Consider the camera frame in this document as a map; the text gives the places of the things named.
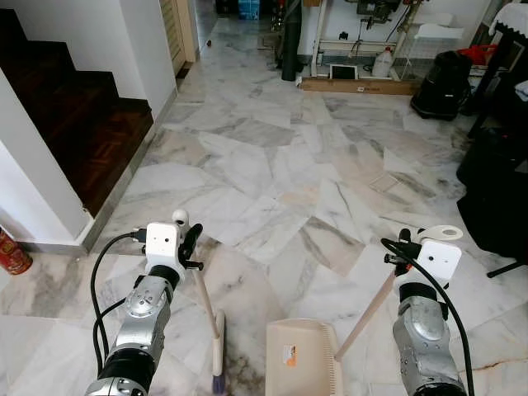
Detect wooden handle broom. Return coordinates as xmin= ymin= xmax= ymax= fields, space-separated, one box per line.
xmin=171 ymin=209 xmax=229 ymax=394

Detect beige long handle dustpan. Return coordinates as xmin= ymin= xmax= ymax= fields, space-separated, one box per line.
xmin=266 ymin=223 xmax=464 ymax=396

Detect black office chair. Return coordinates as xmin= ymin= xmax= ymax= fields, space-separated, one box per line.
xmin=456 ymin=37 xmax=528 ymax=277

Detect dark wooden staircase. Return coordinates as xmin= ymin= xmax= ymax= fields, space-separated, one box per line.
xmin=0 ymin=8 xmax=155 ymax=219

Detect long wooden plank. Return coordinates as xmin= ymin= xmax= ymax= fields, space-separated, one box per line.
xmin=300 ymin=77 xmax=422 ymax=97

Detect white plastic bottle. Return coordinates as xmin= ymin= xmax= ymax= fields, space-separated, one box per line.
xmin=371 ymin=47 xmax=394 ymax=79

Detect red printed can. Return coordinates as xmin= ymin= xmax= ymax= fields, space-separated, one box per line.
xmin=0 ymin=227 xmax=34 ymax=276

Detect small framed screen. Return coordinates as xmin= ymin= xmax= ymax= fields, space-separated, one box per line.
xmin=329 ymin=64 xmax=359 ymax=81

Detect red cloth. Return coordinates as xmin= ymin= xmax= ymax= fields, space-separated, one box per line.
xmin=458 ymin=45 xmax=498 ymax=65

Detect light wooden louvre door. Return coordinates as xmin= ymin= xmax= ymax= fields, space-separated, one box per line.
xmin=161 ymin=0 xmax=199 ymax=75

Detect black rolled tube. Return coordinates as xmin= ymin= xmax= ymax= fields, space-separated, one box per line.
xmin=280 ymin=0 xmax=304 ymax=82

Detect blue box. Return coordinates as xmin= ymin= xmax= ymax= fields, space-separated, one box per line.
xmin=238 ymin=0 xmax=261 ymax=19

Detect white lace tablecloth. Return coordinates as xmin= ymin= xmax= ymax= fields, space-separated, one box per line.
xmin=488 ymin=2 xmax=528 ymax=38

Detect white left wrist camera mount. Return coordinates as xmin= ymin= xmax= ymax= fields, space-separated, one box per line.
xmin=144 ymin=220 xmax=182 ymax=270

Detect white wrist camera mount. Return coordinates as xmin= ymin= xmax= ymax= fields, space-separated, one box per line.
xmin=144 ymin=220 xmax=182 ymax=270
xmin=412 ymin=239 xmax=464 ymax=288

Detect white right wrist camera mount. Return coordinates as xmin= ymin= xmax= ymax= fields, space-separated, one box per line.
xmin=412 ymin=239 xmax=464 ymax=288

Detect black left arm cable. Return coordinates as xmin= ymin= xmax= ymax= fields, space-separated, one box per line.
xmin=89 ymin=231 xmax=149 ymax=376

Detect white wire rack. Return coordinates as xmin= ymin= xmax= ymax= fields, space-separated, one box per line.
xmin=394 ymin=23 xmax=467 ymax=79

